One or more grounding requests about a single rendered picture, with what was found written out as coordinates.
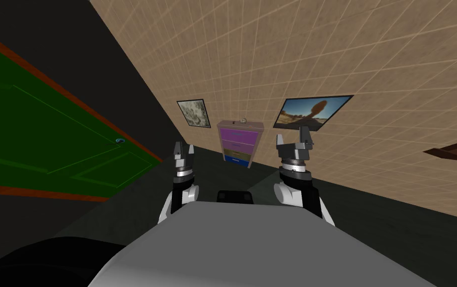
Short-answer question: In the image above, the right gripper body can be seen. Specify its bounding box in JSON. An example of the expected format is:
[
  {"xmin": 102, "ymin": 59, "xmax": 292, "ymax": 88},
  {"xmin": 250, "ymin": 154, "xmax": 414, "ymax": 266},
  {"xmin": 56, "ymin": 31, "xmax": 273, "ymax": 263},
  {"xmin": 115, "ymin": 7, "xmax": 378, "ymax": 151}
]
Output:
[{"xmin": 276, "ymin": 142, "xmax": 314, "ymax": 162}]

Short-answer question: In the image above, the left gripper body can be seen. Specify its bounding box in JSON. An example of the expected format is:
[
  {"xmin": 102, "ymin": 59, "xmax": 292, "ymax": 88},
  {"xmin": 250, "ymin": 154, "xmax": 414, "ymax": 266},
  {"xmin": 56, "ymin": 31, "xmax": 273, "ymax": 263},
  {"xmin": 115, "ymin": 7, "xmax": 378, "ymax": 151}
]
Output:
[{"xmin": 173, "ymin": 154, "xmax": 195, "ymax": 170}]

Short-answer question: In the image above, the purple and blue dresser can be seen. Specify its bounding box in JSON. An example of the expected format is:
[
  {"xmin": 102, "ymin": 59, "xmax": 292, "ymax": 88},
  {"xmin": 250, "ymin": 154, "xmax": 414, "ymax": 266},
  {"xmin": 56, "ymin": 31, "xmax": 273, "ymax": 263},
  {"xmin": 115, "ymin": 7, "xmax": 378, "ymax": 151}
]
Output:
[{"xmin": 217, "ymin": 117, "xmax": 265, "ymax": 169}]

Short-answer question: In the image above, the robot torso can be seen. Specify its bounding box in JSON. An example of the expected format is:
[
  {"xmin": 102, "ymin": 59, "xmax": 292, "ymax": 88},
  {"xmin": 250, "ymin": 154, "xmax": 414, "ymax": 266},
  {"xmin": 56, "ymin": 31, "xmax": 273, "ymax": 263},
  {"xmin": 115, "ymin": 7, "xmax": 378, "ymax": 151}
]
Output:
[{"xmin": 88, "ymin": 190, "xmax": 437, "ymax": 287}]

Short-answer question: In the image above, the green door leaf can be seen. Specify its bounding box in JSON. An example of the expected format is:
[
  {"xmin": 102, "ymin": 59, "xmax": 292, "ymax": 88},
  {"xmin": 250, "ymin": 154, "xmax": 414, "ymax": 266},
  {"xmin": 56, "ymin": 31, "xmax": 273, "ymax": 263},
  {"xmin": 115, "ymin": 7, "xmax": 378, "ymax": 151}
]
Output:
[{"xmin": 0, "ymin": 47, "xmax": 163, "ymax": 199}]

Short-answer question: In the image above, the desert landscape wall picture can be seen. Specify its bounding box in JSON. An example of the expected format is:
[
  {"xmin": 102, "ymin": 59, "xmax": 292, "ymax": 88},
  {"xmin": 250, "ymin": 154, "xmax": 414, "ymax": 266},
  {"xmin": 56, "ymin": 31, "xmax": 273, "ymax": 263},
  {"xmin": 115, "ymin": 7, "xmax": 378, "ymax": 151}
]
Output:
[{"xmin": 272, "ymin": 94, "xmax": 354, "ymax": 132}]

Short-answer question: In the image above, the grey framed wall picture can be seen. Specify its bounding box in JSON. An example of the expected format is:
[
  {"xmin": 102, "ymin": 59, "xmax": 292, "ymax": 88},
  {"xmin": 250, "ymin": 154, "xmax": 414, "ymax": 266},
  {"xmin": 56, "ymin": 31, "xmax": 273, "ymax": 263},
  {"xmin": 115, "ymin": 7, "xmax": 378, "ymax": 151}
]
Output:
[{"xmin": 176, "ymin": 99, "xmax": 212, "ymax": 129}]

